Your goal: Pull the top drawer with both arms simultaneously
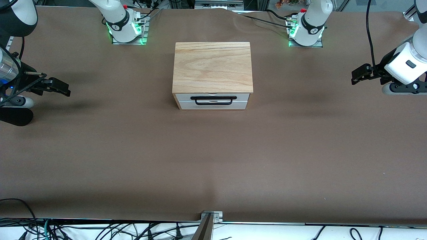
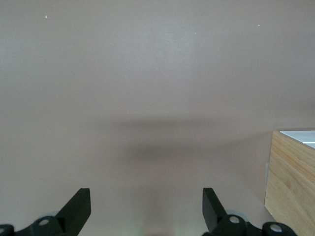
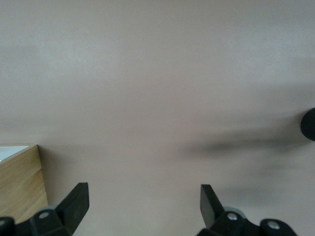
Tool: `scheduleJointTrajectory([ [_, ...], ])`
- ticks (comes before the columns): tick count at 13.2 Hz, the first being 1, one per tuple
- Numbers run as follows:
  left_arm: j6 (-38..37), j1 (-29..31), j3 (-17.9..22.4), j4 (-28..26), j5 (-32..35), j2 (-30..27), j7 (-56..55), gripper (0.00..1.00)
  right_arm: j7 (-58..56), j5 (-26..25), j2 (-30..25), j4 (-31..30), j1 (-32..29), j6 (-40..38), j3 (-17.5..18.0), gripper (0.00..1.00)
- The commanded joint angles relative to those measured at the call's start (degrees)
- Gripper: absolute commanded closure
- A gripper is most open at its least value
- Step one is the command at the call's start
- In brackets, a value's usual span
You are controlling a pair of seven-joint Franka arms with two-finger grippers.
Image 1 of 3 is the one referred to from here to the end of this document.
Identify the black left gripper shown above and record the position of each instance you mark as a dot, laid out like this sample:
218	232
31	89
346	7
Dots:
380	69

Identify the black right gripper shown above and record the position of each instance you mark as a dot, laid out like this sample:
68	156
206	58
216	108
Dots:
22	83

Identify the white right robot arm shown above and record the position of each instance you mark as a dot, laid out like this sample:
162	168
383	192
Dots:
120	23

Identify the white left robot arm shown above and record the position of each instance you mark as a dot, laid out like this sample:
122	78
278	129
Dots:
405	63

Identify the white front closed drawer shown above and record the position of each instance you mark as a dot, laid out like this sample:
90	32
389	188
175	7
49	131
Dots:
186	105

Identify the wooden top drawer cabinet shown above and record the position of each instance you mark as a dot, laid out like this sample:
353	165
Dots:
212	65

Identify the black rounded object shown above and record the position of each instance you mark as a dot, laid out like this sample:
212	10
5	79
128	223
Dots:
15	116

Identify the grey electronics box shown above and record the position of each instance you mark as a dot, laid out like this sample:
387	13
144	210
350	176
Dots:
217	4

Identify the brown table mat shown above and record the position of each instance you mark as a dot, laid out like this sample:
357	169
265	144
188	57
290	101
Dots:
213	160

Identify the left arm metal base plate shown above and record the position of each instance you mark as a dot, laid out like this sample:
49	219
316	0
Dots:
305	44

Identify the aluminium profile rail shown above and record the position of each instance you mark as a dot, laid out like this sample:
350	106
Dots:
410	14

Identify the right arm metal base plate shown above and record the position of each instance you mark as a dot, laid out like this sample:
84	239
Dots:
143	33

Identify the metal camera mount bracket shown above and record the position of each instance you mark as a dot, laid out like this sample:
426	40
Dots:
210	216

